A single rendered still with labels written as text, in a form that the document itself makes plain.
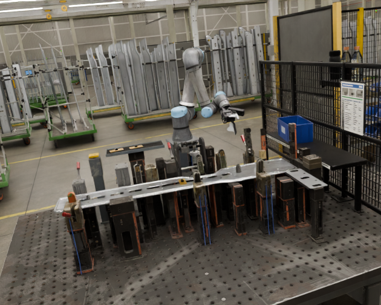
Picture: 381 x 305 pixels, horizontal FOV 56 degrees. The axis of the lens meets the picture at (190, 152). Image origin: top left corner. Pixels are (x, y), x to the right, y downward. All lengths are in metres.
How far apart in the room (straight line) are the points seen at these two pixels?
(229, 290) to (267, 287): 0.16
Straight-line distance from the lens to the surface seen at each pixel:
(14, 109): 11.38
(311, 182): 1.96
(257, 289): 1.69
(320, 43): 4.36
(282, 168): 2.17
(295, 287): 1.71
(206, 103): 2.50
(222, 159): 2.26
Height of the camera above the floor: 1.73
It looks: 16 degrees down
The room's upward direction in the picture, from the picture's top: 7 degrees counter-clockwise
